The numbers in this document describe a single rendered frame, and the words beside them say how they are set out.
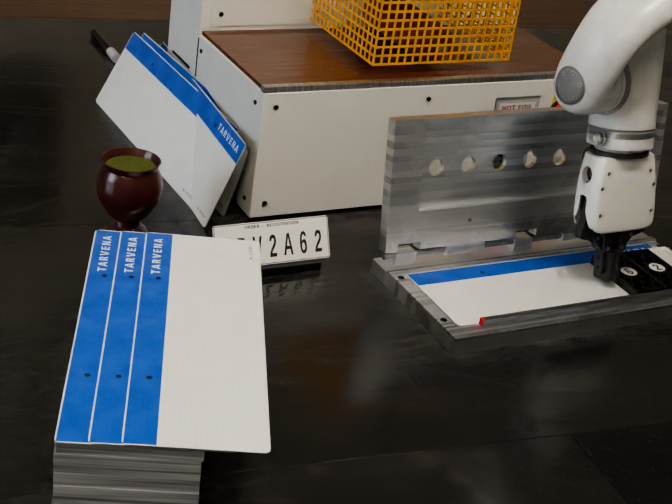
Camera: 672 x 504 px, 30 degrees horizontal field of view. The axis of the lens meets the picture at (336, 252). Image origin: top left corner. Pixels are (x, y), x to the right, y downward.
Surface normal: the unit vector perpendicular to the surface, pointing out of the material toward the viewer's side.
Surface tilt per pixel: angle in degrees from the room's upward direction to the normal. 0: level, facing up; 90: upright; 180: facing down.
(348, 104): 90
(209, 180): 69
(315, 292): 0
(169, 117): 63
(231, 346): 0
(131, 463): 90
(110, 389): 0
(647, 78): 77
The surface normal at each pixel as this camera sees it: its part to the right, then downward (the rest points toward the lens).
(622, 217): 0.46, 0.26
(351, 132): 0.44, 0.47
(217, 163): -0.81, -0.25
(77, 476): 0.08, 0.48
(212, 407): 0.14, -0.88
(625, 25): -0.40, -0.14
